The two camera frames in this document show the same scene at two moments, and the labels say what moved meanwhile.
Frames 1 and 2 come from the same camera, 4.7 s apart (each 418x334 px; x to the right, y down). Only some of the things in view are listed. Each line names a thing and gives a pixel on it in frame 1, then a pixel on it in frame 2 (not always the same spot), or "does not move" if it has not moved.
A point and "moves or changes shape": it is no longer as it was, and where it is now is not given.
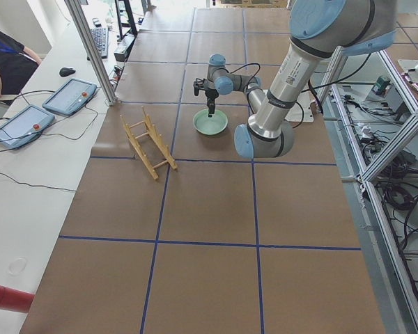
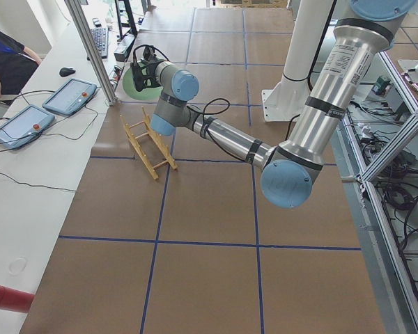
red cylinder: (7, 298) does not move
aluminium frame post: (92, 50) does not move
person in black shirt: (10, 65) does not move
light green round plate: (213, 125) moves or changes shape
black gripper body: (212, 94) to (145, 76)
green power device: (382, 85) does not move
